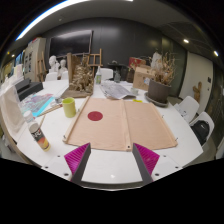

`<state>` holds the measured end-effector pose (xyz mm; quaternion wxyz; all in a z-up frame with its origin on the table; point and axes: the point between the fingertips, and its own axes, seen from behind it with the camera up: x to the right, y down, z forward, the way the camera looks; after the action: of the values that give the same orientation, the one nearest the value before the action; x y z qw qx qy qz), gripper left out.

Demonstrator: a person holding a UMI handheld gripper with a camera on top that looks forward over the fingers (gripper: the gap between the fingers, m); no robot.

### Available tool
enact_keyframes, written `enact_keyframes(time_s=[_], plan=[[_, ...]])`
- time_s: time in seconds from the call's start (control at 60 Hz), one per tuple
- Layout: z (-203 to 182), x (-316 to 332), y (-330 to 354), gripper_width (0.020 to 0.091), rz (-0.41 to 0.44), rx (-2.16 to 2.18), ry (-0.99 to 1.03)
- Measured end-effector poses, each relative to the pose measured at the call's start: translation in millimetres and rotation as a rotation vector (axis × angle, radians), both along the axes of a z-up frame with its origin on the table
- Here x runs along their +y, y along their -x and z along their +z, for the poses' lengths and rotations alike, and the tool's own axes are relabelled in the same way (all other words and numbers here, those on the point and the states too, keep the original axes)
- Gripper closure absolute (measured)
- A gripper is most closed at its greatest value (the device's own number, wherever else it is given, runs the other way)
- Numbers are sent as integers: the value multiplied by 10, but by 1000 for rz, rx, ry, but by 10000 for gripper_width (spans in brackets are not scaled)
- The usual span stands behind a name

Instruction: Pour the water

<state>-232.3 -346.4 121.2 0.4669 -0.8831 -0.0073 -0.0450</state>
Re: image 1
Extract wooden easel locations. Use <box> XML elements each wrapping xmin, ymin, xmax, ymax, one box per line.
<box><xmin>36</xmin><ymin>51</ymin><xmax>46</xmax><ymax>83</ymax></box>
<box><xmin>87</xmin><ymin>48</ymin><xmax>104</xmax><ymax>76</ymax></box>

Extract white plaster bust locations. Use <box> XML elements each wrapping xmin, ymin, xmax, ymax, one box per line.
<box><xmin>59</xmin><ymin>59</ymin><xmax>69</xmax><ymax>79</ymax></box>
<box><xmin>48</xmin><ymin>55</ymin><xmax>61</xmax><ymax>74</ymax></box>

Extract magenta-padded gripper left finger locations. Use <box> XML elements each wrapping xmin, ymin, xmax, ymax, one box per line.
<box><xmin>42</xmin><ymin>142</ymin><xmax>92</xmax><ymax>184</ymax></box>

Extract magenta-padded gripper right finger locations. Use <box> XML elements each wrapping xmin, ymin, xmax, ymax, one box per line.
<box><xmin>132</xmin><ymin>142</ymin><xmax>184</xmax><ymax>185</ymax></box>

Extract small wooden figure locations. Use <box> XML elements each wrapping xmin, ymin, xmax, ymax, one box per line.
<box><xmin>192</xmin><ymin>81</ymin><xmax>203</xmax><ymax>103</ymax></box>

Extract grey printed newspaper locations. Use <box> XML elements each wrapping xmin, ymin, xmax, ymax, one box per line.
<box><xmin>99</xmin><ymin>79</ymin><xmax>137</xmax><ymax>101</ymax></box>

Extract beige shelf unit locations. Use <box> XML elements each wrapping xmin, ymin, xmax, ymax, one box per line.
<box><xmin>23</xmin><ymin>37</ymin><xmax>47</xmax><ymax>83</ymax></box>

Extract small grey glass bottle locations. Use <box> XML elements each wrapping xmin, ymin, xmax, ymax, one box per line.
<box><xmin>113</xmin><ymin>71</ymin><xmax>122</xmax><ymax>84</ymax></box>

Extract brown cardboard box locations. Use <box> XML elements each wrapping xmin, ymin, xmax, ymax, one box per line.
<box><xmin>132</xmin><ymin>64</ymin><xmax>156</xmax><ymax>92</ymax></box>

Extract white plastic-wrapped panel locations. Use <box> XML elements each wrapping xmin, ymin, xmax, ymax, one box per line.
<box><xmin>0</xmin><ymin>83</ymin><xmax>26</xmax><ymax>141</ymax></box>

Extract beige canvas with wooden frame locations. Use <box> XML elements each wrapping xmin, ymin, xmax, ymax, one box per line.
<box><xmin>62</xmin><ymin>95</ymin><xmax>179</xmax><ymax>152</ymax></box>

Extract spray bottle with green label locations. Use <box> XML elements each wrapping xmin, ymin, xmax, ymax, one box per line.
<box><xmin>95</xmin><ymin>65</ymin><xmax>103</xmax><ymax>86</ymax></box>

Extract white chair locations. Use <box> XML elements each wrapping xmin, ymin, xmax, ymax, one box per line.
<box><xmin>44</xmin><ymin>71</ymin><xmax>58</xmax><ymax>82</ymax></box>
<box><xmin>60</xmin><ymin>70</ymin><xmax>70</xmax><ymax>81</ymax></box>
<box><xmin>99</xmin><ymin>67</ymin><xmax>114</xmax><ymax>82</ymax></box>
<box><xmin>173</xmin><ymin>95</ymin><xmax>200</xmax><ymax>124</ymax></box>
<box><xmin>189</xmin><ymin>111</ymin><xmax>216</xmax><ymax>148</ymax></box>

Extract black backpack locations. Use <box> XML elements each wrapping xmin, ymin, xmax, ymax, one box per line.
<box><xmin>191</xmin><ymin>119</ymin><xmax>210</xmax><ymax>146</ymax></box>

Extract yellow-green plastic cup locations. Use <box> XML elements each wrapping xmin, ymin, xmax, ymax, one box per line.
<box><xmin>61</xmin><ymin>97</ymin><xmax>77</xmax><ymax>119</ymax></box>

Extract clear bottle with dark label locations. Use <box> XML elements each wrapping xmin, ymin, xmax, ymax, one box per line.
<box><xmin>29</xmin><ymin>122</ymin><xmax>52</xmax><ymax>152</ymax></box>

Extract black flat boxes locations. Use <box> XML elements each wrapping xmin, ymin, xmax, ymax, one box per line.
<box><xmin>14</xmin><ymin>78</ymin><xmax>44</xmax><ymax>101</ymax></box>

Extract golden sculpture on wooden base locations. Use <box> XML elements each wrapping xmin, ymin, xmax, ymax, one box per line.
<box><xmin>60</xmin><ymin>53</ymin><xmax>95</xmax><ymax>100</ymax></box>

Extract long ceiling light strip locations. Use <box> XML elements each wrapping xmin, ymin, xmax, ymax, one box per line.
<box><xmin>14</xmin><ymin>0</ymin><xmax>134</xmax><ymax>42</ymax></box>

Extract flat round red coaster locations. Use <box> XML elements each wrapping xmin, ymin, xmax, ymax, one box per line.
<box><xmin>87</xmin><ymin>110</ymin><xmax>104</xmax><ymax>122</ymax></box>

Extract thin wooden sticks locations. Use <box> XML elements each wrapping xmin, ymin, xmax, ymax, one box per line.
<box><xmin>38</xmin><ymin>103</ymin><xmax>64</xmax><ymax>118</ymax></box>

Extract large black wall screen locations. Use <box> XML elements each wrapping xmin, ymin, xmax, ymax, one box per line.
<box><xmin>49</xmin><ymin>29</ymin><xmax>94</xmax><ymax>58</ymax></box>

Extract wooden-handled paintbrush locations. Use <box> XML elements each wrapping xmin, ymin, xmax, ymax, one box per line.
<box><xmin>38</xmin><ymin>114</ymin><xmax>47</xmax><ymax>130</ymax></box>

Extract dried plant in dark pot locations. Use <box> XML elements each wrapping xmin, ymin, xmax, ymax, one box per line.
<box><xmin>143</xmin><ymin>51</ymin><xmax>177</xmax><ymax>108</ymax></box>

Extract teal and magenta art print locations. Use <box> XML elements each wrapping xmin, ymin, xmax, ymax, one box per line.
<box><xmin>20</xmin><ymin>92</ymin><xmax>56</xmax><ymax>118</ymax></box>

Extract red box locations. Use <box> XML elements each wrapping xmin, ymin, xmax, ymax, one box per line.
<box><xmin>128</xmin><ymin>56</ymin><xmax>147</xmax><ymax>71</ymax></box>

